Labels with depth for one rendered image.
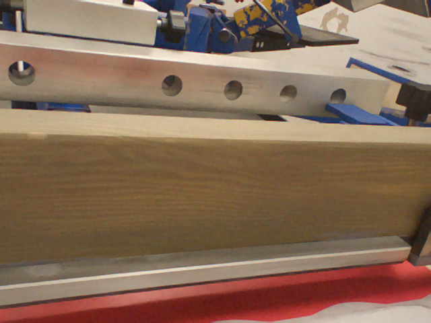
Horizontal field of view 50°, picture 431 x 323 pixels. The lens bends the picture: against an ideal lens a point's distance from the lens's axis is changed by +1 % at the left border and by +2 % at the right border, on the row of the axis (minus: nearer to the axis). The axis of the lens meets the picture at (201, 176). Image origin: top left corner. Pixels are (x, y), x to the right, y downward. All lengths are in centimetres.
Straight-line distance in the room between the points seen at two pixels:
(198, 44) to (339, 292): 65
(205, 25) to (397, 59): 215
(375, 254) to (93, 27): 33
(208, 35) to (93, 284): 71
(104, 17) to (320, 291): 32
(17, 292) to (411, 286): 25
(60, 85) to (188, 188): 24
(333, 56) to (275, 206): 313
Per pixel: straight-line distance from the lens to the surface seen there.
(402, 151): 28
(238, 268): 24
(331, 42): 178
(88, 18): 48
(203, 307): 27
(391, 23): 303
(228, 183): 23
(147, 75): 45
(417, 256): 33
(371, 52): 310
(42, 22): 48
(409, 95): 47
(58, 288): 22
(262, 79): 50
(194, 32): 89
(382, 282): 35
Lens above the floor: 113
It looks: 25 degrees down
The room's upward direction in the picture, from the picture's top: 11 degrees clockwise
